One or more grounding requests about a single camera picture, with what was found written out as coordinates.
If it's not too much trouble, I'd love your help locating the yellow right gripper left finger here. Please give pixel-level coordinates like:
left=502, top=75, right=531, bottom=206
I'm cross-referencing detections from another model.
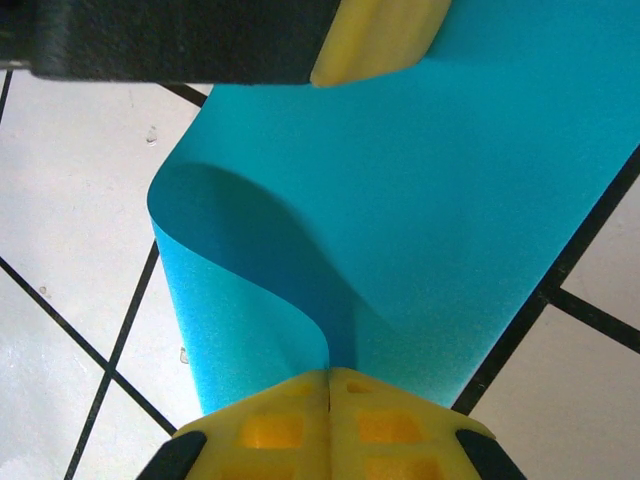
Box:
left=144, top=368, right=331, bottom=480

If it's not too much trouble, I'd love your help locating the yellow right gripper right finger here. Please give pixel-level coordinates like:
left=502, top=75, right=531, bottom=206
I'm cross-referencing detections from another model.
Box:
left=329, top=367, right=526, bottom=480

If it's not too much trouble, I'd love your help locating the blue paper sheet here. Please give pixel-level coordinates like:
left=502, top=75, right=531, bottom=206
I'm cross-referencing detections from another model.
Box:
left=146, top=0, right=640, bottom=416

